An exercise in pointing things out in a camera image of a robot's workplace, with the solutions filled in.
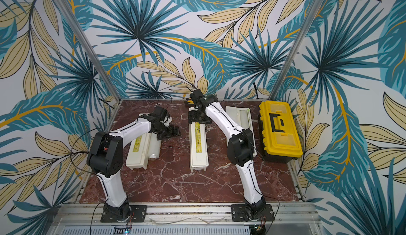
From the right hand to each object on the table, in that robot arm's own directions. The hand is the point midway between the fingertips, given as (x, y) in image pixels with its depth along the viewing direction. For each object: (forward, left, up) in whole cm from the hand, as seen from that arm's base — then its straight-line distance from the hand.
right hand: (196, 121), depth 92 cm
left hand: (-6, +13, -7) cm, 16 cm away
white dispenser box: (-16, +30, -4) cm, 35 cm away
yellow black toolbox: (-13, -43, +3) cm, 45 cm away
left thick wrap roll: (-11, +24, -9) cm, 28 cm away
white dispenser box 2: (-19, -1, -2) cm, 19 cm away
